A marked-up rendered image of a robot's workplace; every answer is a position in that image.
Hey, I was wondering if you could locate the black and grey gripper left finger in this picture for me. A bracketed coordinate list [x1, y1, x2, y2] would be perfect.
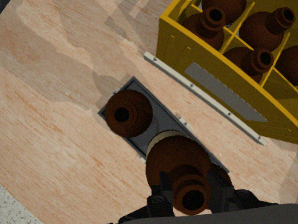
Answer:
[116, 171, 175, 224]

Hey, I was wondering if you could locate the brown glass bottle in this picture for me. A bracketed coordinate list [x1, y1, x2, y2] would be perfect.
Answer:
[205, 160, 232, 210]
[198, 0, 247, 29]
[235, 7, 295, 52]
[274, 45, 298, 86]
[223, 47, 274, 84]
[145, 130, 212, 215]
[181, 6, 226, 52]
[104, 89, 153, 138]

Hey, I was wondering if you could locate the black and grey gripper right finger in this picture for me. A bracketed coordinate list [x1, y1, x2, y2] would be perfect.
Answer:
[206, 169, 278, 214]

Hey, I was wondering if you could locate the yellow bottle crate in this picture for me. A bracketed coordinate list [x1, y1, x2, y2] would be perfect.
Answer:
[156, 0, 298, 145]

